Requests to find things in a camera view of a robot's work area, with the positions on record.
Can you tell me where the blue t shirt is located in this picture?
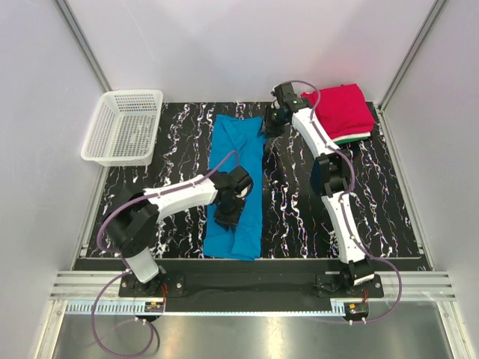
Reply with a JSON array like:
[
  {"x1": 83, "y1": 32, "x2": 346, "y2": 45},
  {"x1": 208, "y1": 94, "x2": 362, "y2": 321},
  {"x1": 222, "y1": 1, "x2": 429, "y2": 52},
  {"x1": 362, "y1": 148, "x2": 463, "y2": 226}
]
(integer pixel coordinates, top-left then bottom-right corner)
[{"x1": 204, "y1": 114, "x2": 266, "y2": 261}]

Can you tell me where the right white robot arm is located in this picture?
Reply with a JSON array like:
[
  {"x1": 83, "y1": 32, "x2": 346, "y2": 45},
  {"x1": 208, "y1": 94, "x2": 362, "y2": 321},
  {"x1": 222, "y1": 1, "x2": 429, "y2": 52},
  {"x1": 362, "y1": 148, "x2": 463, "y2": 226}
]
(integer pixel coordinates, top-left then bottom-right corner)
[{"x1": 260, "y1": 81, "x2": 374, "y2": 297}]

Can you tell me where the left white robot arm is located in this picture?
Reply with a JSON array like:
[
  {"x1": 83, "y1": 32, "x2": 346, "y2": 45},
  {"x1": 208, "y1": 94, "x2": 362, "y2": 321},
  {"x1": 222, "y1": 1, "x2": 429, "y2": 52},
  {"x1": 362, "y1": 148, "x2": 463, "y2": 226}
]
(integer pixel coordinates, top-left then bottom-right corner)
[{"x1": 97, "y1": 165, "x2": 253, "y2": 297}]

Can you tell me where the green folded t shirt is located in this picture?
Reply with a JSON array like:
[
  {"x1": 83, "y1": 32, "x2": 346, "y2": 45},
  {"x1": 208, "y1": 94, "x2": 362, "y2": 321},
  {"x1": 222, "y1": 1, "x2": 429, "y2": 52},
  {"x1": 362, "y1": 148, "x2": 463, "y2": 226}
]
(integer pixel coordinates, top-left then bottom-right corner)
[{"x1": 335, "y1": 135, "x2": 370, "y2": 147}]

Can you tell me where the red folded t shirt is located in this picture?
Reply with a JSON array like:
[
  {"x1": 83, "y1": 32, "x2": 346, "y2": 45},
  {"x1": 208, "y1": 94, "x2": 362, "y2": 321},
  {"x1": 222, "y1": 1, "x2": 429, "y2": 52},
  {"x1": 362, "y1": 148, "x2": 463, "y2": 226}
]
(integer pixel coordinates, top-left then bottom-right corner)
[{"x1": 301, "y1": 84, "x2": 375, "y2": 144}]

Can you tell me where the white plastic basket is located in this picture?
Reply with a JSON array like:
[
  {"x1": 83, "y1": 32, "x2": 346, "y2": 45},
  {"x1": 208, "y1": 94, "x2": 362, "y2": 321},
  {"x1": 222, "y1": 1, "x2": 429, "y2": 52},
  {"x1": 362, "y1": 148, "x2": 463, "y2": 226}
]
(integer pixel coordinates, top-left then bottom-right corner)
[{"x1": 81, "y1": 89, "x2": 163, "y2": 167}]

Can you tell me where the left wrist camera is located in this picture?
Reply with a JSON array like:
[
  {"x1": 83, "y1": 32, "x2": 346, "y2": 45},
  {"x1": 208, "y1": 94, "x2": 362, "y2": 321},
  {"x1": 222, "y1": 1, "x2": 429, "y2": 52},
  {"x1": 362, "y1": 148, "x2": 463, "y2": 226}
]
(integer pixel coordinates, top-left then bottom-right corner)
[{"x1": 227, "y1": 165, "x2": 254, "y2": 198}]

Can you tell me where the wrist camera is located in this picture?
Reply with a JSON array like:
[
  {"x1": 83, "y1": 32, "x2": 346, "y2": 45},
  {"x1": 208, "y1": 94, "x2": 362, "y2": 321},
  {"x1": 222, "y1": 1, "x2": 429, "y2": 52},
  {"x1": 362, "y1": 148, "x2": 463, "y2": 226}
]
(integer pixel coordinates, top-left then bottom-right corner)
[
  {"x1": 227, "y1": 165, "x2": 254, "y2": 198},
  {"x1": 272, "y1": 82, "x2": 298, "y2": 107}
]

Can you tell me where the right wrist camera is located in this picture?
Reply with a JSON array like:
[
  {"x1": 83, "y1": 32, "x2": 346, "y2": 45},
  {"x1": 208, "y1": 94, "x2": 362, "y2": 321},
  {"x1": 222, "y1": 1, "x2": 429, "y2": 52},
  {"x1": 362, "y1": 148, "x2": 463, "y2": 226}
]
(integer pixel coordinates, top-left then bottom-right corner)
[{"x1": 272, "y1": 82, "x2": 298, "y2": 107}]

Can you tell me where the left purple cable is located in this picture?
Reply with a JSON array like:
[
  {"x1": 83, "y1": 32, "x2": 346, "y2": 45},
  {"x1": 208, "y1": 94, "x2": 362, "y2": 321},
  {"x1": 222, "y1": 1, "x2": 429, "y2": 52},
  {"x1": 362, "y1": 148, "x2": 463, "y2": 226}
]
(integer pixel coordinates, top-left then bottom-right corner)
[{"x1": 90, "y1": 150, "x2": 240, "y2": 357}]

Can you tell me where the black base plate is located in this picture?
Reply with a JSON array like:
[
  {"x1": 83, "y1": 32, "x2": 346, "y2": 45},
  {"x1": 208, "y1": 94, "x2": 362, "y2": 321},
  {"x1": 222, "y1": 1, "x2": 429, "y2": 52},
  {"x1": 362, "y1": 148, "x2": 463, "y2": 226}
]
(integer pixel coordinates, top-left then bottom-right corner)
[{"x1": 119, "y1": 260, "x2": 384, "y2": 298}]

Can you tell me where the aluminium frame rail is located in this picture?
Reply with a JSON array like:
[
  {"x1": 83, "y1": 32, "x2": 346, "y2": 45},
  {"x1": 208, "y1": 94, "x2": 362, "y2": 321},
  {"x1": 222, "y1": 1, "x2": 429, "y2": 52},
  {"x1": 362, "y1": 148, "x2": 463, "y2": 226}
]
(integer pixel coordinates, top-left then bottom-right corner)
[{"x1": 50, "y1": 271, "x2": 456, "y2": 316}]

